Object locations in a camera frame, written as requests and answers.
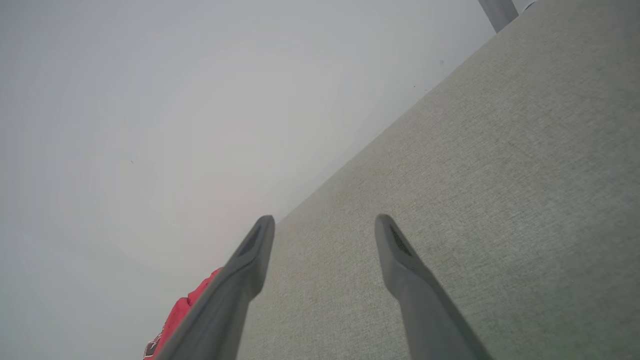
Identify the grey metal post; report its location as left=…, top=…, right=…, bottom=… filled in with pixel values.
left=477, top=0, right=520, bottom=34

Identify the grey fabric sofa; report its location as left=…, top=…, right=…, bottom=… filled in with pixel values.
left=235, top=0, right=640, bottom=360

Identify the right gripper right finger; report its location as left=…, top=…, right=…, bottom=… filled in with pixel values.
left=374, top=214, right=494, bottom=360

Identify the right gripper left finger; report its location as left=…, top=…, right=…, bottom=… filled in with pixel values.
left=156, top=215, right=276, bottom=360

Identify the red and white garment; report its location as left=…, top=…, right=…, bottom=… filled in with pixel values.
left=144, top=267, right=224, bottom=360

